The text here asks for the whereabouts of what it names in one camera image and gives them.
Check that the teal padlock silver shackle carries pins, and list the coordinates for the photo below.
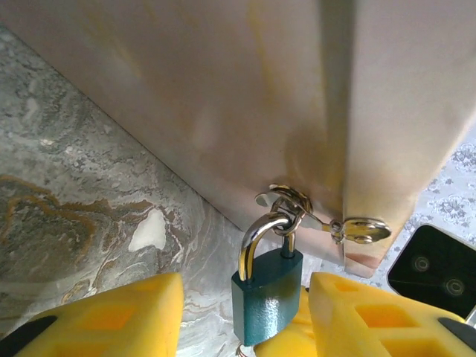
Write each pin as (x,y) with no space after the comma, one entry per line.
(266,301)

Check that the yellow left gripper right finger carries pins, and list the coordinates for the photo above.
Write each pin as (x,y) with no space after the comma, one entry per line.
(372,320)

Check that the silver box hasp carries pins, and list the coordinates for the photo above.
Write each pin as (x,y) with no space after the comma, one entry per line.
(364,228)

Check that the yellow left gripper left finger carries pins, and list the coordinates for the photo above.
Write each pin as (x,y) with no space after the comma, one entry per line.
(111,323)

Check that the black smartphone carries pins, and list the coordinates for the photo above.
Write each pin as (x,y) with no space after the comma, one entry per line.
(431,267)

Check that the pink wooden box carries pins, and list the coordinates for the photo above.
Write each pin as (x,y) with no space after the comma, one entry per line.
(223,93)

